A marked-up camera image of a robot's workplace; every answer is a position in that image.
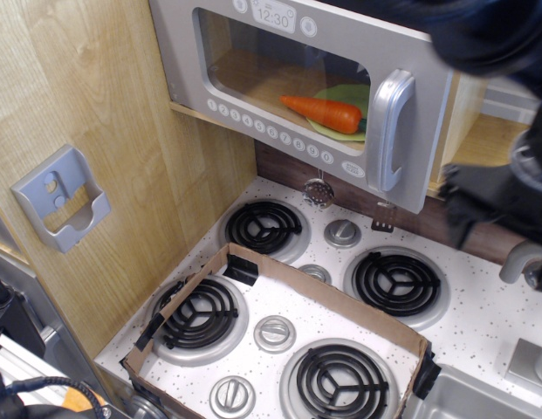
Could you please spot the green toy plate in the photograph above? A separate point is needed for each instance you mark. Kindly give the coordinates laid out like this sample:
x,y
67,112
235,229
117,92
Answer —
x,y
355,95

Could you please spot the back grey stove knob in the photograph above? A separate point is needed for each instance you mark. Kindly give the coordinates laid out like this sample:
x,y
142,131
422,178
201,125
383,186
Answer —
x,y
342,234

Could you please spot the hanging silver skimmer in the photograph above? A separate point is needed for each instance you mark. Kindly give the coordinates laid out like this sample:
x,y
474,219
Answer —
x,y
317,192

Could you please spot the grey faucet base block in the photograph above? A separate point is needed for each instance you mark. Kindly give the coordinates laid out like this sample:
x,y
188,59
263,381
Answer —
x,y
525,367

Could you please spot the black burner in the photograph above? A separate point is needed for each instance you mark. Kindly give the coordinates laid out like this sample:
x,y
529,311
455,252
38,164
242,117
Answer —
x,y
206,326
401,282
269,227
337,378

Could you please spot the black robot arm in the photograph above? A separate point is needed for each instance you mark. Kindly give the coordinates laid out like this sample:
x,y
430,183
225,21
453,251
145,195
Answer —
x,y
484,39

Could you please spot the grey wall holder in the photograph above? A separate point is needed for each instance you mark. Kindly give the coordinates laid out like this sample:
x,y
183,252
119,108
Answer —
x,y
50,186

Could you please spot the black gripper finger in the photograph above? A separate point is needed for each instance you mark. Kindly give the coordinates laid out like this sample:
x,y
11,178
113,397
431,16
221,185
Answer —
x,y
461,219

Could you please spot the small middle grey knob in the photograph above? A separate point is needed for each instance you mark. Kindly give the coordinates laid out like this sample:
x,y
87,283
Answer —
x,y
317,271

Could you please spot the grey toy faucet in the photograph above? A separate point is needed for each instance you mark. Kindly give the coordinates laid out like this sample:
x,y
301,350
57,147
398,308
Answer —
x,y
524,261

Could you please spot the back right black burner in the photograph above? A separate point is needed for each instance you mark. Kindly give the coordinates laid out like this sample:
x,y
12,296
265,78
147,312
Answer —
x,y
401,282

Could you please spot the grey toy microwave door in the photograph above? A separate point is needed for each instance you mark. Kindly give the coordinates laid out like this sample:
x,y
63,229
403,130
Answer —
x,y
232,60

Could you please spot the front grey stove knob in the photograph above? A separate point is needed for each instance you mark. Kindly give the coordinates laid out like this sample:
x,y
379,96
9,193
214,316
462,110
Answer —
x,y
232,397

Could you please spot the front right black burner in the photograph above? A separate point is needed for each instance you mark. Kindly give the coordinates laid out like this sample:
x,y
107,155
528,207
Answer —
x,y
337,378

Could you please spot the steel toy sink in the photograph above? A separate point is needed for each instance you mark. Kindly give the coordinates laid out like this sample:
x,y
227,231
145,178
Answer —
x,y
457,395

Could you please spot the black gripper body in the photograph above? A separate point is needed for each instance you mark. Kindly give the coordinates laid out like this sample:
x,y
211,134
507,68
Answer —
x,y
505,200

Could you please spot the brown cardboard frame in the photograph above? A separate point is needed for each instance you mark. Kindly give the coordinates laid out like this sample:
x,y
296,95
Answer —
x,y
249,337

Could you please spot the orange toy carrot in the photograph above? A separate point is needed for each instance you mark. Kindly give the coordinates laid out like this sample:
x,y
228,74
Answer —
x,y
338,116

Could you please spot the centre grey stove knob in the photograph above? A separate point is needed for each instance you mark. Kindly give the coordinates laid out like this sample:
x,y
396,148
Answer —
x,y
274,334

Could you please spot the back left black burner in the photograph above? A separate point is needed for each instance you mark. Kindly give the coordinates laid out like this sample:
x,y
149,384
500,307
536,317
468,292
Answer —
x,y
269,227

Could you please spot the hanging silver spatula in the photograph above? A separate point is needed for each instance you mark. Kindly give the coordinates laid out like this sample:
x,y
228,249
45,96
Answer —
x,y
384,217

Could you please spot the grey stove knob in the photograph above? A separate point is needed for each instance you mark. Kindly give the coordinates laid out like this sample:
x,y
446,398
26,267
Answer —
x,y
274,334
232,397
342,234

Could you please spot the front left black burner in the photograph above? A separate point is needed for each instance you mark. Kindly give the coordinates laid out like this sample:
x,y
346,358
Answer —
x,y
206,326

